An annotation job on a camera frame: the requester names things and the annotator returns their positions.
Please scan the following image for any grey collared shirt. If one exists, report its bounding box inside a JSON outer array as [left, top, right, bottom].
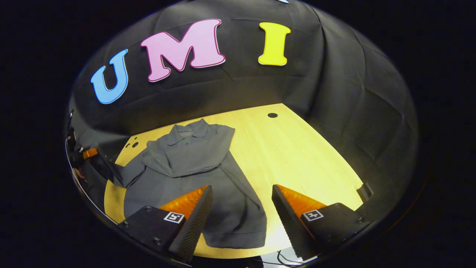
[[108, 118, 267, 249]]

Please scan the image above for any black table clamp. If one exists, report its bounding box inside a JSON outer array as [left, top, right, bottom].
[[357, 182, 374, 202]]

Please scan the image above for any black backdrop cloth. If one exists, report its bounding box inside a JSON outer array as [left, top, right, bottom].
[[65, 0, 421, 239]]

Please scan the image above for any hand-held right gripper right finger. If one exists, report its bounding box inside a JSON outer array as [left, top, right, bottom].
[[271, 184, 373, 261]]

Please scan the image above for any thin black cable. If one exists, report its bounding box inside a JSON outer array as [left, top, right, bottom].
[[276, 250, 311, 265]]

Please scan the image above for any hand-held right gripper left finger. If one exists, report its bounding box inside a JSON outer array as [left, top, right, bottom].
[[117, 185, 213, 264]]

